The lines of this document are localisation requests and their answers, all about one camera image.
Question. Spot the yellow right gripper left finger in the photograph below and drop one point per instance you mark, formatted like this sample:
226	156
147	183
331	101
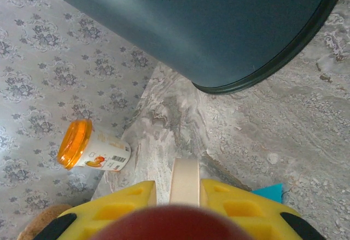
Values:
115	207

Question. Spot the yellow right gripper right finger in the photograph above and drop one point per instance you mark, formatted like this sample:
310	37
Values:
246	210

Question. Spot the blue paper scrap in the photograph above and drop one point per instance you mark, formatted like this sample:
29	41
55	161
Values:
269	192

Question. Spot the orange lid yogurt cup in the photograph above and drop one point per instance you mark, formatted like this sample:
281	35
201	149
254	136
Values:
104	152

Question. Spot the brown teddy bear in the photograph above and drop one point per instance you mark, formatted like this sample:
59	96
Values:
41	221

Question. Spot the dark blue trash bin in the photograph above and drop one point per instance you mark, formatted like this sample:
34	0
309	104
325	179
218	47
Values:
205	26

